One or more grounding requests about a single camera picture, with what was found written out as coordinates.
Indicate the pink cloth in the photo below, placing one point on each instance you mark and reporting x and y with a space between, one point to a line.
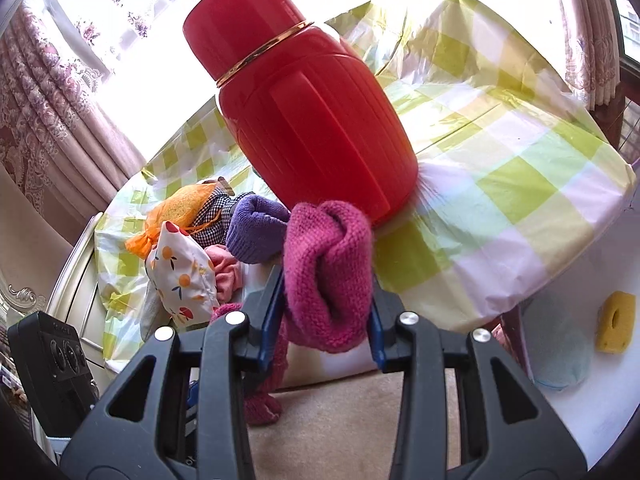
227 270

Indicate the black white gingham pouch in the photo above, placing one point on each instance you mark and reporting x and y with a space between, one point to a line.
211 223

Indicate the yellow sponge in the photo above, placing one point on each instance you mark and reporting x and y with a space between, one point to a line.
616 323

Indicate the red thermos flask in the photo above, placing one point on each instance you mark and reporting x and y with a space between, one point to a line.
306 112

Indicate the magenta knitted hat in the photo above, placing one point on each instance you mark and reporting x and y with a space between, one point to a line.
327 265

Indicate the pink floral curtain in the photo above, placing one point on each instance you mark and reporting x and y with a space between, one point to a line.
592 52
61 150

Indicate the light blue cloth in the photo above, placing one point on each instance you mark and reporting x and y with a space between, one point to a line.
559 352

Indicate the white purple storage box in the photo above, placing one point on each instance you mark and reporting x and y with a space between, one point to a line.
598 409

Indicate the cream carved chair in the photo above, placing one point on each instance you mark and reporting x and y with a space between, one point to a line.
63 277

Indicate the purple knitted item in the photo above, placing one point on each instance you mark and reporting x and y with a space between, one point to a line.
257 229

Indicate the pink floral curtain left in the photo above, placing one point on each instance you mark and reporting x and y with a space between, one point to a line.
61 150

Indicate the pink floral curtain right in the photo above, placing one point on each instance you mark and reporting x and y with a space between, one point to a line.
592 52

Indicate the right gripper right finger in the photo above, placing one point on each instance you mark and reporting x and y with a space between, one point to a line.
467 409

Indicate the white orange-print pouch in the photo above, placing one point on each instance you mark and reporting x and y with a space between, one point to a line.
182 276

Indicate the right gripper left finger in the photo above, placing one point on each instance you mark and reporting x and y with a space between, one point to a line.
176 410

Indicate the orange fabric pouch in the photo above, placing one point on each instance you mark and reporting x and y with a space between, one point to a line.
180 209

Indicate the black electronic device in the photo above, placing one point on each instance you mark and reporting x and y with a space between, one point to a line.
53 371

